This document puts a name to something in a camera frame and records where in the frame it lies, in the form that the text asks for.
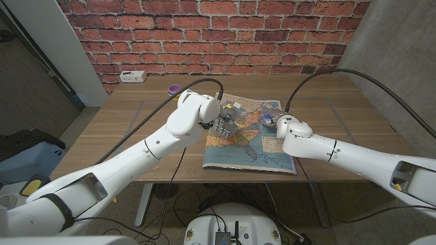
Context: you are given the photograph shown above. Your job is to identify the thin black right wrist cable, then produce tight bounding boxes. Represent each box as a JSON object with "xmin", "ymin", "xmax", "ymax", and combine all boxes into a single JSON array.
[{"xmin": 296, "ymin": 158, "xmax": 436, "ymax": 225}]

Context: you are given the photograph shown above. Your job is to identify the grey electronics box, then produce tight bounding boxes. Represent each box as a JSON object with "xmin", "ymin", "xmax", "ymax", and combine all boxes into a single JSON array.
[{"xmin": 215, "ymin": 231, "xmax": 233, "ymax": 245}]

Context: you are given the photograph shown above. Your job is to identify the blue storage bin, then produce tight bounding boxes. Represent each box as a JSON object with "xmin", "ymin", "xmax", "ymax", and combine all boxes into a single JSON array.
[{"xmin": 0, "ymin": 141, "xmax": 66, "ymax": 186}]

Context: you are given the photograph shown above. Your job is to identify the thin black left wrist cable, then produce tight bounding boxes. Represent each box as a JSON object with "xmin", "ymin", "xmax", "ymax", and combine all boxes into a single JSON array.
[{"xmin": 163, "ymin": 147, "xmax": 187, "ymax": 205}]

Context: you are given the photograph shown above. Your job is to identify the black round floor object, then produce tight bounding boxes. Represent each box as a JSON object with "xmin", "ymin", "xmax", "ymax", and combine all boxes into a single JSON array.
[{"xmin": 151, "ymin": 183, "xmax": 180, "ymax": 201}]

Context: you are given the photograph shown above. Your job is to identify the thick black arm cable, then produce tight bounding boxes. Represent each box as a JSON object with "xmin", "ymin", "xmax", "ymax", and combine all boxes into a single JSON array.
[
  {"xmin": 94, "ymin": 78, "xmax": 224, "ymax": 166},
  {"xmin": 285, "ymin": 68, "xmax": 436, "ymax": 140}
]

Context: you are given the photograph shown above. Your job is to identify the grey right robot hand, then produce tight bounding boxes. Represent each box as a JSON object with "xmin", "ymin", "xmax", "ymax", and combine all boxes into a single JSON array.
[{"xmin": 261, "ymin": 108, "xmax": 289, "ymax": 129}]

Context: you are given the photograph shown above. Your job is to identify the black bag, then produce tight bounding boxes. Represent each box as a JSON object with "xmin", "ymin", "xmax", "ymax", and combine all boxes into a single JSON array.
[{"xmin": 0, "ymin": 128, "xmax": 66, "ymax": 161}]

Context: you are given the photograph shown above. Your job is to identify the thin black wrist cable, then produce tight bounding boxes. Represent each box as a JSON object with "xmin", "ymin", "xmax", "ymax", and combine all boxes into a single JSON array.
[
  {"xmin": 163, "ymin": 147, "xmax": 187, "ymax": 205},
  {"xmin": 296, "ymin": 158, "xmax": 436, "ymax": 225}
]

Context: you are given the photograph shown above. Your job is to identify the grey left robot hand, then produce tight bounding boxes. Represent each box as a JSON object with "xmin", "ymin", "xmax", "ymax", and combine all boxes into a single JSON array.
[{"xmin": 206, "ymin": 101, "xmax": 240, "ymax": 138}]

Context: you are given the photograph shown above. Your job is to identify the laminated USA map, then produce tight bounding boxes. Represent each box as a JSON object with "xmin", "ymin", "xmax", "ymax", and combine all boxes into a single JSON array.
[{"xmin": 202, "ymin": 92, "xmax": 298, "ymax": 175}]

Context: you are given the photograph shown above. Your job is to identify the white power strip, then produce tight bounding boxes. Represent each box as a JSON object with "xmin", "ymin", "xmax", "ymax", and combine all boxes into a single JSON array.
[{"xmin": 119, "ymin": 70, "xmax": 148, "ymax": 84}]

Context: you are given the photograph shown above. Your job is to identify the grey table leg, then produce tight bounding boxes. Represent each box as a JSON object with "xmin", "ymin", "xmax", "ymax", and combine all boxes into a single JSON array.
[
  {"xmin": 134, "ymin": 182, "xmax": 153, "ymax": 228},
  {"xmin": 308, "ymin": 182, "xmax": 331, "ymax": 228}
]

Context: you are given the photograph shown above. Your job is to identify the brick print backdrop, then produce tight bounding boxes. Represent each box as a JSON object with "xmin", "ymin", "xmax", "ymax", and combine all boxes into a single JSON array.
[{"xmin": 56, "ymin": 0, "xmax": 372, "ymax": 95}]

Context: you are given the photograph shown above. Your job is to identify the white robot torso edge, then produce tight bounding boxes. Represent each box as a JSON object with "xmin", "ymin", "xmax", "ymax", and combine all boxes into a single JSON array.
[{"xmin": 0, "ymin": 235, "xmax": 139, "ymax": 245}]

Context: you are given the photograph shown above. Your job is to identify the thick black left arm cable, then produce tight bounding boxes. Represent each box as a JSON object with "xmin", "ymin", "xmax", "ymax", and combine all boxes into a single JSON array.
[{"xmin": 94, "ymin": 78, "xmax": 224, "ymax": 166}]

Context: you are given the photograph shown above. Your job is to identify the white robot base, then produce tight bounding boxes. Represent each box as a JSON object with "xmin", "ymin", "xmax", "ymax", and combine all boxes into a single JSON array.
[{"xmin": 183, "ymin": 203, "xmax": 282, "ymax": 245}]

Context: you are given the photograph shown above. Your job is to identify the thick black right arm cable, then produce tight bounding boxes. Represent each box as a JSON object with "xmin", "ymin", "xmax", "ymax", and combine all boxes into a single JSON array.
[{"xmin": 285, "ymin": 68, "xmax": 436, "ymax": 140}]

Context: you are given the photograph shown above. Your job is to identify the yellow pad in black holder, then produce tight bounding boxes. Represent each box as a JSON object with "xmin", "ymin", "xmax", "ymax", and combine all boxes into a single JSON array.
[{"xmin": 19, "ymin": 174, "xmax": 52, "ymax": 197}]

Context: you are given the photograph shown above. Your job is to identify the white door frame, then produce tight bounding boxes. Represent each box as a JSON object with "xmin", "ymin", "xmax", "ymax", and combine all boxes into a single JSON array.
[{"xmin": 2, "ymin": 0, "xmax": 109, "ymax": 108}]

